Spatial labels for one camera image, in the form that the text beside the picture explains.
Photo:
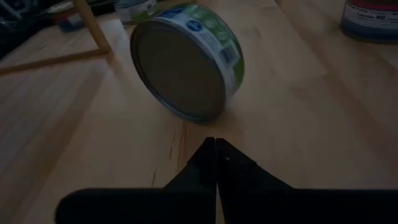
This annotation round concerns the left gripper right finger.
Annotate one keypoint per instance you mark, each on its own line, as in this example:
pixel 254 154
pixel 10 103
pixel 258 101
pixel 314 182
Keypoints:
pixel 264 205

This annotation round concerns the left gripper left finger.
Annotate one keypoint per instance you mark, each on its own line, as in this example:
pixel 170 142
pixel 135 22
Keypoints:
pixel 174 205

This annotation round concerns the tuna can green white label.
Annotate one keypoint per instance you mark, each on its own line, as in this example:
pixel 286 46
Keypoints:
pixel 180 71
pixel 136 11

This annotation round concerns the wooden slatted shelf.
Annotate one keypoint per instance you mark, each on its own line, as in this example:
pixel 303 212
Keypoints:
pixel 93 28

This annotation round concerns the salmon can red blue label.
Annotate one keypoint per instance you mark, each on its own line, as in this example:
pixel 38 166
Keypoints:
pixel 68 21
pixel 370 21

